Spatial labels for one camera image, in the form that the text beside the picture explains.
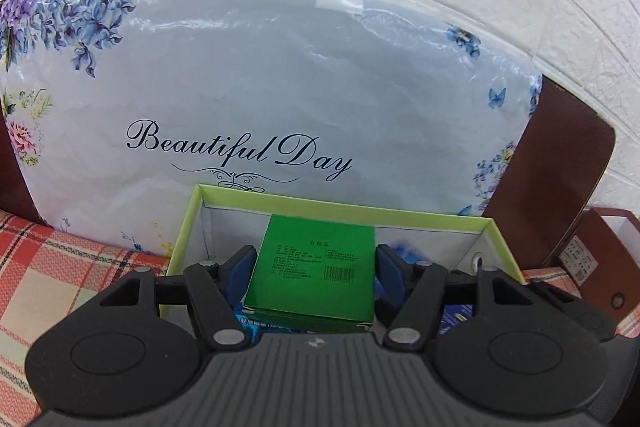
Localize plaid bedsheet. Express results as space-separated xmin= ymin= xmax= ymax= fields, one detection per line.
xmin=0 ymin=209 xmax=640 ymax=427

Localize light green cardboard box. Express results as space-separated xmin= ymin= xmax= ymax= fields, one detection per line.
xmin=164 ymin=183 xmax=527 ymax=333

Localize blue medicine packet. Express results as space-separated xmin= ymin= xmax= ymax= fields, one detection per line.
xmin=232 ymin=304 xmax=321 ymax=334

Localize floral bedding package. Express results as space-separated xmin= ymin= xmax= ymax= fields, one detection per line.
xmin=0 ymin=0 xmax=543 ymax=258

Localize brown gift box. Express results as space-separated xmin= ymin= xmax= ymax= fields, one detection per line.
xmin=557 ymin=207 xmax=640 ymax=338

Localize blue printed packet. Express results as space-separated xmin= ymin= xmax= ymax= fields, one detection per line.
xmin=440 ymin=303 xmax=475 ymax=333

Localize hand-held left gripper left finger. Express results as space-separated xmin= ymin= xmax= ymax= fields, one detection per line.
xmin=100 ymin=245 xmax=258 ymax=352

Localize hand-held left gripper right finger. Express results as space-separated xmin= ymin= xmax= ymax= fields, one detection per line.
xmin=375 ymin=243 xmax=538 ymax=352

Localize small green box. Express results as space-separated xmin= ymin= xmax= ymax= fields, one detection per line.
xmin=242 ymin=214 xmax=377 ymax=325

